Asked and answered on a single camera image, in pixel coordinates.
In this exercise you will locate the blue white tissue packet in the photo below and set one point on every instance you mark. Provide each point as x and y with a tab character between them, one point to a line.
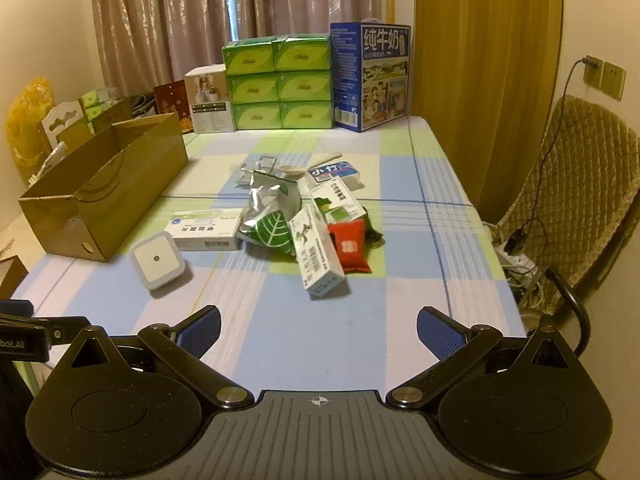
332	172

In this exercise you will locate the wooden spoon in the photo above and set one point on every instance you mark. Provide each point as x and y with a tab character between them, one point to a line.
292	170

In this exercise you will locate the small green box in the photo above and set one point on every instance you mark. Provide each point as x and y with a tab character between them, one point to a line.
97	105

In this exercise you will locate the small cardboard box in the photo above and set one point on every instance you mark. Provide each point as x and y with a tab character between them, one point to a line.
11	277

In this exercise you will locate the long white green medicine box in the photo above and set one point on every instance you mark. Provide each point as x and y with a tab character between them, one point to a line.
317	255

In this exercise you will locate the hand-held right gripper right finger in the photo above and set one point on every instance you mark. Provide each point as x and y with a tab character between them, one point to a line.
440	332

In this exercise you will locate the stack of green tissue packs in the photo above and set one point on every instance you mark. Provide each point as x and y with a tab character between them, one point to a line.
277	82

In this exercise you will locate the white power strip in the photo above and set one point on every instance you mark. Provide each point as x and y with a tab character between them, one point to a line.
520	265

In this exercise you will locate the long brown cardboard box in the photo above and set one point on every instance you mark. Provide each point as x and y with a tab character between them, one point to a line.
135	175

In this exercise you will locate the white square night light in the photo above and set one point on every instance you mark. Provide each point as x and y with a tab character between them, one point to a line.
157	260

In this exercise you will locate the blue milk carton box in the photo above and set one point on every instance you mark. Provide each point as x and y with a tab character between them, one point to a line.
372	80

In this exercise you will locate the white blue medicine box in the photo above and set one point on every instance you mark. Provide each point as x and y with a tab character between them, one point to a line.
205	230

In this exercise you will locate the white picture product box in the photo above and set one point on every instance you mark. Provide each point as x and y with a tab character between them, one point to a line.
210	100

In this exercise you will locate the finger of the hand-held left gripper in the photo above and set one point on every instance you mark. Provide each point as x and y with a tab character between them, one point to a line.
62	330

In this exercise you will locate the yellow plastic bag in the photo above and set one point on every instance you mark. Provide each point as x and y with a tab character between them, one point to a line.
27	115

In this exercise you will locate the dark red gift box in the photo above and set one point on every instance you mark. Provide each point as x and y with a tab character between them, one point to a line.
170	102

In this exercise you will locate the beige wall socket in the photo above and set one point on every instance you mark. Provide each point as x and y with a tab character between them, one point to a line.
613	81
593	72

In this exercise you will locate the plaid cloth covered desktop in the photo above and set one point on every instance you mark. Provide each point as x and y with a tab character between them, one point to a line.
260	310

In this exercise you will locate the pink-brown window curtain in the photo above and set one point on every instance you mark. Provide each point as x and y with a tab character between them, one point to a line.
200	20

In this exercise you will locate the yellow curtain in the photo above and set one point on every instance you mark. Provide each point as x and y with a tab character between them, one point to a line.
480	85

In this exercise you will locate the white green spray box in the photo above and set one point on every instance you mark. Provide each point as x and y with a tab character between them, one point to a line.
337	200

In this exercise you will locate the red sachet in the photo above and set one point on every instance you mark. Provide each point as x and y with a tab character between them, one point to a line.
350	247

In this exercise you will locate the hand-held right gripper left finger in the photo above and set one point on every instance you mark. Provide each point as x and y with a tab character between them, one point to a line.
200	332

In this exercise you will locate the silver green leaf foil bag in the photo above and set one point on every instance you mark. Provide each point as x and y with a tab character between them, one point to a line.
267	220

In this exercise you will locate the white cut-out paper box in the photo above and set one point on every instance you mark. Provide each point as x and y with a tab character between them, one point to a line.
62	120

